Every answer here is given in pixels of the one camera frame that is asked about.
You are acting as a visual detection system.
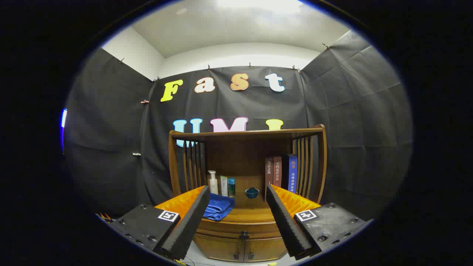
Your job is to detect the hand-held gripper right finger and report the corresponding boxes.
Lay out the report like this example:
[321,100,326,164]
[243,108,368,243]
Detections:
[265,184,373,260]

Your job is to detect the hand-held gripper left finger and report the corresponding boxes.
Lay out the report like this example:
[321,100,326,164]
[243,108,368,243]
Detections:
[99,185,211,260]

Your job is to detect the wooden drawer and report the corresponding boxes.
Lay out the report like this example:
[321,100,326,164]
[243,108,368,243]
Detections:
[194,221,287,240]

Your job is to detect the wooden cabinet door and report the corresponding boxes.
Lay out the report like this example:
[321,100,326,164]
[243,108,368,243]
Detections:
[194,235,244,262]
[244,236,289,262]

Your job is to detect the wooden countertop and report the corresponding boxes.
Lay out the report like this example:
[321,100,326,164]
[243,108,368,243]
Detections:
[200,176,307,224]

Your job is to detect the wooden cabinet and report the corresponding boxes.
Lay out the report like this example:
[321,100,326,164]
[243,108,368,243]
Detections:
[169,124,328,263]

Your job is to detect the folded blue towel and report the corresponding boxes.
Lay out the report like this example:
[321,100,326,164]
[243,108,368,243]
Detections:
[203,193,235,221]

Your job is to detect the blue book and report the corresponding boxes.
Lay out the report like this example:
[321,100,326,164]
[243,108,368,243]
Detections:
[282,154,298,193]

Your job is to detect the reddish brown book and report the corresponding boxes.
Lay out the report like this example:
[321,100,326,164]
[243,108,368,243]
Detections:
[273,156,283,189]

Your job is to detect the white pump bottle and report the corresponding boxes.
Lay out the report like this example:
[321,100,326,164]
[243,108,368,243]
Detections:
[208,170,219,195]

